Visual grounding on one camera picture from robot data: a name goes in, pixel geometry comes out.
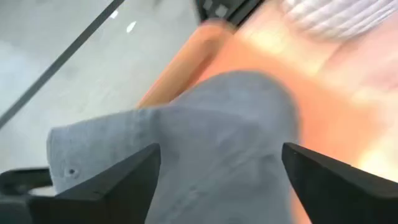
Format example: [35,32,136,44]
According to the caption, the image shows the grey cap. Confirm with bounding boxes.
[46,70,300,224]

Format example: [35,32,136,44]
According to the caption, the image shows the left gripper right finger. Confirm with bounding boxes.
[281,142,398,224]

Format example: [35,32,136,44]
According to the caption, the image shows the orange plastic bin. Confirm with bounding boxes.
[136,0,398,224]

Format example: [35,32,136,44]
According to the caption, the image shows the potted succulent patterned pot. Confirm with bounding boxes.
[281,0,398,42]

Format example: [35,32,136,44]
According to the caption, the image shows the black perforated computer case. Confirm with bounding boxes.
[195,0,265,27]

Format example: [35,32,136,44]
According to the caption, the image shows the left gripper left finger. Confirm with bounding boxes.
[0,142,162,224]

